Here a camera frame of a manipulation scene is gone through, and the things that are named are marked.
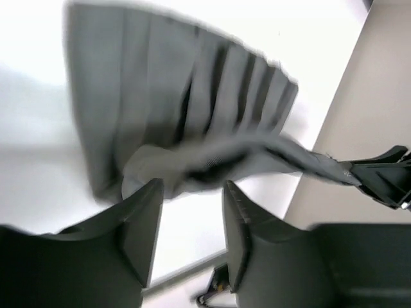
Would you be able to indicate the aluminium table edge rail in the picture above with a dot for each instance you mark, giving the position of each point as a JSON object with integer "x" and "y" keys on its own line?
{"x": 215, "y": 259}

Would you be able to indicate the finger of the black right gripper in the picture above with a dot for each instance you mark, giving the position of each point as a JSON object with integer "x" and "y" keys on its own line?
{"x": 386, "y": 183}
{"x": 396, "y": 155}

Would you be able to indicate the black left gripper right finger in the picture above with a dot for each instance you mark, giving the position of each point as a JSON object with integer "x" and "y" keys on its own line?
{"x": 274, "y": 264}

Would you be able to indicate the grey pleated skirt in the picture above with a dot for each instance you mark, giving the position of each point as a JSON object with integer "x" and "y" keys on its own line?
{"x": 159, "y": 97}

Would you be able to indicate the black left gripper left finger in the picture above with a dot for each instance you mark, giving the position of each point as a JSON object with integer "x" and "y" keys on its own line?
{"x": 103, "y": 261}

